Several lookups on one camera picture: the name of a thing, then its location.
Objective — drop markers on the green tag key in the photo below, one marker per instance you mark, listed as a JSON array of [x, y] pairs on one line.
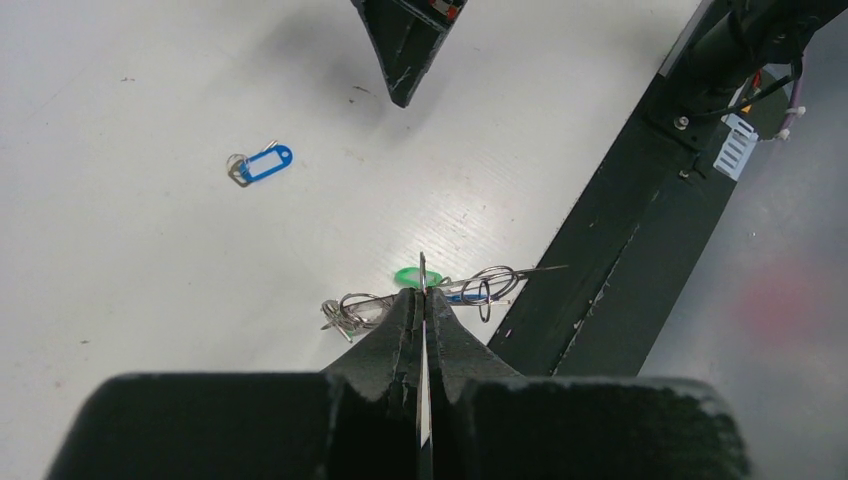
[[413, 277]]

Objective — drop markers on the blue tag key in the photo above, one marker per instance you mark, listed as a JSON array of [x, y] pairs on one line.
[[246, 170], [468, 299]]

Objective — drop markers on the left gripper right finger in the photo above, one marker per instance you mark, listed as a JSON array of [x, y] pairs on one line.
[[490, 422]]

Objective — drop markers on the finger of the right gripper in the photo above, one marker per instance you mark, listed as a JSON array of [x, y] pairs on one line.
[[406, 36]]

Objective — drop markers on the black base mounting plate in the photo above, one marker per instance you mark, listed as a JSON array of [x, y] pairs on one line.
[[615, 269]]

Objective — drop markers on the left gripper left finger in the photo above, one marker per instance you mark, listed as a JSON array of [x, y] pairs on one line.
[[357, 419]]

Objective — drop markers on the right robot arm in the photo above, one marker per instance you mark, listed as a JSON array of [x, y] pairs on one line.
[[753, 33]]

